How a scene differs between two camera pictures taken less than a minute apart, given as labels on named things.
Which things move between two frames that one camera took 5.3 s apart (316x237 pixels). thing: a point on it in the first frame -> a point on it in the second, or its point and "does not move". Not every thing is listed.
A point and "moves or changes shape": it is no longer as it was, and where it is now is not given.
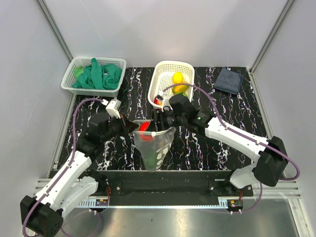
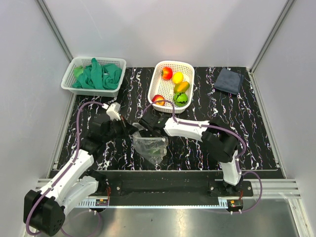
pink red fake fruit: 144,135 moves or changes shape
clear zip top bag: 152,145 moves or changes shape
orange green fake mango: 178,89 does not move
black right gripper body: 168,119 -> 146,133
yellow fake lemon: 177,77 does not move
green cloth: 98,76 does not move
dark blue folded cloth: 229,81 does not move
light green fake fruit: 78,71 does not move
